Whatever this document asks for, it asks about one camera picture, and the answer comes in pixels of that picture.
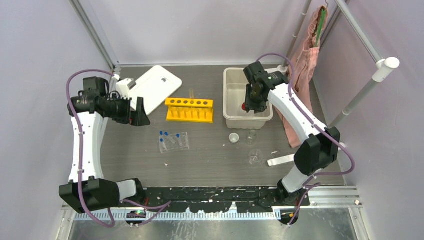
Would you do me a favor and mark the clear acrylic tube tray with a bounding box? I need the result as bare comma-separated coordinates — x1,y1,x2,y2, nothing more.
159,131,190,154

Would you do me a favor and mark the yellow test tube rack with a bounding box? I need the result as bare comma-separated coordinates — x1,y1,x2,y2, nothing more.
165,97,214,124

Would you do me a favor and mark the small glass beaker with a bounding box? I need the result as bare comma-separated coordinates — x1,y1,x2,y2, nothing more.
246,129,257,145

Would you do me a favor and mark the green clothes hanger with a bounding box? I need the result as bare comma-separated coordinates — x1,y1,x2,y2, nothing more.
314,7,327,47

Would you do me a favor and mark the white garment rack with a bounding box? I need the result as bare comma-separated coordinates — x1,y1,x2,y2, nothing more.
266,0,401,168

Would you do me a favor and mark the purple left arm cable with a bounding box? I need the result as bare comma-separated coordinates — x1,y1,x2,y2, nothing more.
65,68,172,229

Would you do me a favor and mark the clear glass test tube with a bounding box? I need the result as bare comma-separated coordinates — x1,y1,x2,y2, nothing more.
189,88,195,100

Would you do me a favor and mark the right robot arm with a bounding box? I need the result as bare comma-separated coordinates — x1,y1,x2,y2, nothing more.
242,61,341,206

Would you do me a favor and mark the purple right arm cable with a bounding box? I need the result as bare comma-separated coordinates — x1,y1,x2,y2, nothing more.
255,52,356,227

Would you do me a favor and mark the small white cup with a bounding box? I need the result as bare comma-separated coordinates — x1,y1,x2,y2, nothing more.
228,132,240,144

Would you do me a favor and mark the aluminium frame rail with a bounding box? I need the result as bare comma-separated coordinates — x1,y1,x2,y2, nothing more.
61,187,364,222

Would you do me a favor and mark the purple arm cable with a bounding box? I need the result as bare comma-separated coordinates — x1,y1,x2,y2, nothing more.
65,68,172,229
255,52,356,227

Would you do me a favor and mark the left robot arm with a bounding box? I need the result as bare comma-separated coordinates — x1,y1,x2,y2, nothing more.
59,76,151,214

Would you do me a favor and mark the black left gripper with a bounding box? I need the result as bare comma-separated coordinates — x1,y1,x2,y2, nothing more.
104,93,150,126

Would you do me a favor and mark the beige plastic bin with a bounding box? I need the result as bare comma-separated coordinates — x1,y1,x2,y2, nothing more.
222,67,274,130

